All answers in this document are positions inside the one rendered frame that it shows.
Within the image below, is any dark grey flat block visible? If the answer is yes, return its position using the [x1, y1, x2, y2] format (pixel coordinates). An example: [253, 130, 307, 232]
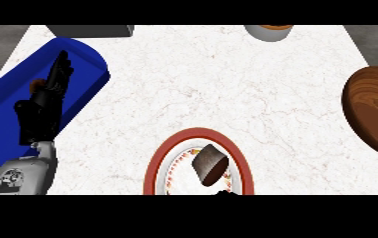
[44, 25, 136, 39]

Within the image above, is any small brown round object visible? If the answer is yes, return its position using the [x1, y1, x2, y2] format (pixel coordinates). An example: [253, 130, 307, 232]
[28, 78, 47, 94]

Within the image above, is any blue rectangular tray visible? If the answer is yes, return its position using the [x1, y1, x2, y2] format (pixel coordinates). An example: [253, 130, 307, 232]
[0, 36, 112, 168]

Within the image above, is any grey cup with brown contents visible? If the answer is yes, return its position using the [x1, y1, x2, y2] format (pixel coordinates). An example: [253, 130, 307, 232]
[244, 25, 295, 43]

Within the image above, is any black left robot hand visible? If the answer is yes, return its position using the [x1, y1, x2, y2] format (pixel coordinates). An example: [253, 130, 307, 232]
[13, 49, 75, 146]

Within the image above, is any brown wooden bowl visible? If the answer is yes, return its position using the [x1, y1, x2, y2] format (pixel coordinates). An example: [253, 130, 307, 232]
[341, 65, 378, 152]

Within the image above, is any red rimmed white plate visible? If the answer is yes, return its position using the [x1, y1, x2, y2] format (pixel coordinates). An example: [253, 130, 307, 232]
[142, 127, 255, 196]

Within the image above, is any dark brown can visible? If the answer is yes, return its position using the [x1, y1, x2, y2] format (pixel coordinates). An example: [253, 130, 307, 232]
[191, 143, 230, 188]

